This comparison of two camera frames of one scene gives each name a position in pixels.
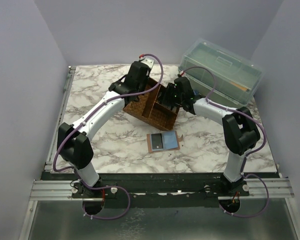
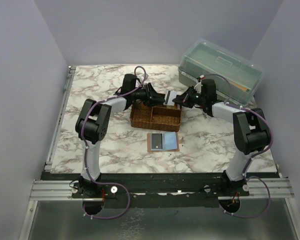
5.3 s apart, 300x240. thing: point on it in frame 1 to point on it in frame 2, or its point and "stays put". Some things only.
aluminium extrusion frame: [268, 187] stays put
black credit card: [157, 141] stays put
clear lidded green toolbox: [217, 73] stays put
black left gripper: [146, 78] to [151, 96]
